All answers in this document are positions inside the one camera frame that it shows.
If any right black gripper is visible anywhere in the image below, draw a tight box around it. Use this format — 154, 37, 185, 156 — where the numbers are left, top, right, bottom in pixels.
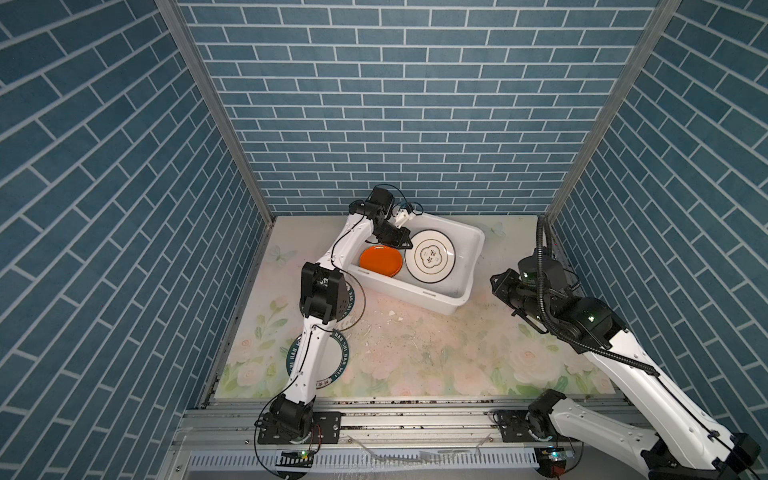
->
488, 266, 550, 328

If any orange plate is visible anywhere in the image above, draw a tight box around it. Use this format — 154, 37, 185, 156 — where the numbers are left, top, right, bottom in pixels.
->
359, 245, 404, 277

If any white plate black pattern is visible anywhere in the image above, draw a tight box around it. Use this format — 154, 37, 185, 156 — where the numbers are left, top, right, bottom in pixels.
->
405, 229, 456, 284

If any green rimmed white plate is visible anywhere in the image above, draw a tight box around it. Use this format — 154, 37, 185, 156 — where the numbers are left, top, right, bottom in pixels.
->
286, 331, 350, 389
340, 283, 355, 321

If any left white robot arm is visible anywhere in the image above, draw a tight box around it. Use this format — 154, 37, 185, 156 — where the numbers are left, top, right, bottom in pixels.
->
267, 200, 416, 438

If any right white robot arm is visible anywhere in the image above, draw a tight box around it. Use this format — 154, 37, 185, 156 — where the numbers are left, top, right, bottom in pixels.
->
490, 269, 761, 479

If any white plastic bin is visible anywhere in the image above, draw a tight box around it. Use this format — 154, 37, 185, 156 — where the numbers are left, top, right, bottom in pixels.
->
321, 213, 485, 315

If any floral table mat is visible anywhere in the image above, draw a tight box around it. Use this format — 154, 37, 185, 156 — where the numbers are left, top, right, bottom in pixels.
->
215, 216, 614, 400

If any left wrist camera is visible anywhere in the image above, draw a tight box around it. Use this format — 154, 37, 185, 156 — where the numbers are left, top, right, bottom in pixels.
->
391, 203, 420, 228

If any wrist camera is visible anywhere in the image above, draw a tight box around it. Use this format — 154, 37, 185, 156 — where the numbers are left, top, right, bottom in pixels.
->
518, 215, 575, 296
391, 203, 420, 228

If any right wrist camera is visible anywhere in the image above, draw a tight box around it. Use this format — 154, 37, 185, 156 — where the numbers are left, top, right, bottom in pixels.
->
518, 215, 575, 296

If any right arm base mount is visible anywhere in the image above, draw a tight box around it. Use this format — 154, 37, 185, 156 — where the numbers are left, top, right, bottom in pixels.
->
489, 409, 571, 444

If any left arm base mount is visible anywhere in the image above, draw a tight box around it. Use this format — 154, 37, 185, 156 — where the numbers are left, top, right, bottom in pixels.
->
255, 411, 342, 446

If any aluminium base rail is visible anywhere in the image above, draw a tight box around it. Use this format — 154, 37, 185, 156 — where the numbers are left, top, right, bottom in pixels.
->
170, 398, 667, 451

